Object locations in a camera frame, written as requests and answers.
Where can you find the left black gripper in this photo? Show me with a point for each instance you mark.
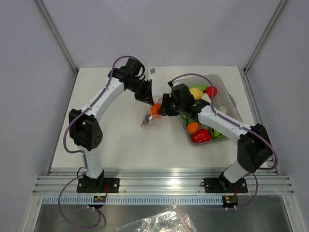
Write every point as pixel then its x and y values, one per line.
pixel 146 96

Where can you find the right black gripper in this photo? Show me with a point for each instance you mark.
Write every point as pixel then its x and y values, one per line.
pixel 165 103

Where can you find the clear dotted zip bag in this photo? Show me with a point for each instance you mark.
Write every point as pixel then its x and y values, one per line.
pixel 157 99

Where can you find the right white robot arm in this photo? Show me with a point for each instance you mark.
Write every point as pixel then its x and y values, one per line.
pixel 253 144

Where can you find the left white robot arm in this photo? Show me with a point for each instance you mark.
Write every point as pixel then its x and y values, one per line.
pixel 84 128

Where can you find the grey plastic food tray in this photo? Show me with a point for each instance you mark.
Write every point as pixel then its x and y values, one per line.
pixel 222 98

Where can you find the toy napa cabbage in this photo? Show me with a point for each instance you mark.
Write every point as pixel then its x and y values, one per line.
pixel 187 120

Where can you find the toy yellow pear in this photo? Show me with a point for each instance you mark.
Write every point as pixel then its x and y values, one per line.
pixel 196 92

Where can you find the toy green vegetable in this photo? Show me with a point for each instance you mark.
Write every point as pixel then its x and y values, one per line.
pixel 201 87

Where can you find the toy white radish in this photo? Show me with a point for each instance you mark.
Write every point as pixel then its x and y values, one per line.
pixel 206 98

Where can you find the toy mango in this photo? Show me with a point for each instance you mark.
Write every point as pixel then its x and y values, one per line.
pixel 193 127

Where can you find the toy red apple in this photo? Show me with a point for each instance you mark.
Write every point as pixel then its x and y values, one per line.
pixel 211 91

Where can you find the toy red bell pepper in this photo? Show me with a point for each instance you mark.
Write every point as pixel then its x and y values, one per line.
pixel 201 136

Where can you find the toy white onion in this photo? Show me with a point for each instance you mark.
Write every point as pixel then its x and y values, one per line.
pixel 222 110

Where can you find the spare clear plastic bags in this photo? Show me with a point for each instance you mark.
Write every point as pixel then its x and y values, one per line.
pixel 168 220

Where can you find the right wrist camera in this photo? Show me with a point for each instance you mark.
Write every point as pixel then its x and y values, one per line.
pixel 172 84

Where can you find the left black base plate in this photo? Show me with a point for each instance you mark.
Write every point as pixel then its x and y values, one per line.
pixel 103 185

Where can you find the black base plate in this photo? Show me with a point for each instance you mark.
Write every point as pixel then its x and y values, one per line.
pixel 212 184
pixel 103 185

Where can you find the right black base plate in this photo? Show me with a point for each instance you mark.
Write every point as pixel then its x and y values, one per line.
pixel 212 184

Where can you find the aluminium mounting rail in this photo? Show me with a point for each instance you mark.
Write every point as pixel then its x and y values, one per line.
pixel 163 181

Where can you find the white slotted cable duct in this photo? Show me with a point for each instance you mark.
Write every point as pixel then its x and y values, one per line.
pixel 141 200

